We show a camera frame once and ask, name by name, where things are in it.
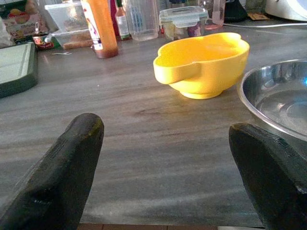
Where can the clear lidded food container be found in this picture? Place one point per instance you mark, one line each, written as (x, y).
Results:
(182, 21)

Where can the small hot sauce bottle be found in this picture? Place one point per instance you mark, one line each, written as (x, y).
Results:
(122, 24)

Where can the orange sauce bottle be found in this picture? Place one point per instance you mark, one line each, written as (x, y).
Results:
(103, 26)

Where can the pink clear cup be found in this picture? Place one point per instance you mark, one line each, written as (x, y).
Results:
(216, 14)

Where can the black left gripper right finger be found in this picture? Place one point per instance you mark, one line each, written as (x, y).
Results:
(273, 177)

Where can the clear measuring cup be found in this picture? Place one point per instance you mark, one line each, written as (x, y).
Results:
(142, 21)

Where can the black round container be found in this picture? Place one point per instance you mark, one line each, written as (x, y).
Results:
(235, 10)

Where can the yellow plastic bowl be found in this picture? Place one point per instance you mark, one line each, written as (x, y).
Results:
(206, 72)

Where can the white kitchen appliance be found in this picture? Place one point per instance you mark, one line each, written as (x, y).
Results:
(287, 8)

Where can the steel bowl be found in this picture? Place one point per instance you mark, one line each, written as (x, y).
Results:
(278, 100)

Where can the yellow paper card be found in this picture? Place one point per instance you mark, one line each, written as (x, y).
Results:
(258, 16)

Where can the white twist tie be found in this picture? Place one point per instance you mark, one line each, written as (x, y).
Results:
(61, 53)

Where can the clear plastic storage box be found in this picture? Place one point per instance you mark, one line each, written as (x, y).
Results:
(69, 26)

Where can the red snack packet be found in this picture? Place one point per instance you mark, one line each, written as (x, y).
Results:
(43, 43)

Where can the green cutting board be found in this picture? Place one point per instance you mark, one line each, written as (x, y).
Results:
(16, 67)

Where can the colourful snack package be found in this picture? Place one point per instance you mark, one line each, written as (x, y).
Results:
(21, 21)

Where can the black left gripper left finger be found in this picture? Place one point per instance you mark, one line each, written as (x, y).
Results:
(62, 167)

